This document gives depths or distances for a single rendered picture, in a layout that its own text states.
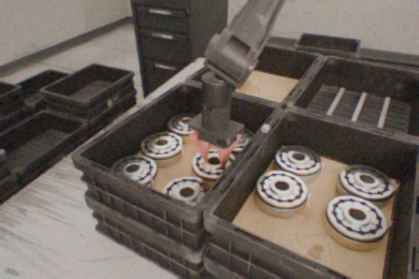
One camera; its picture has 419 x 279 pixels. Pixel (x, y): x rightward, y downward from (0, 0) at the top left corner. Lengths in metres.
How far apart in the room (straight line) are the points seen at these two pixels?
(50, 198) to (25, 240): 0.13
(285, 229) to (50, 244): 0.52
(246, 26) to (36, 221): 0.67
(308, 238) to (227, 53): 0.36
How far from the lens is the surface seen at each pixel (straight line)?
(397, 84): 1.15
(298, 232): 0.64
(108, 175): 0.60
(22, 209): 0.95
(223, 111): 0.60
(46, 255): 0.83
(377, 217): 0.68
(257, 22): 0.53
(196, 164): 0.71
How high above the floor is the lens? 1.31
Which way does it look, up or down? 36 degrees down
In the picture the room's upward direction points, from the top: straight up
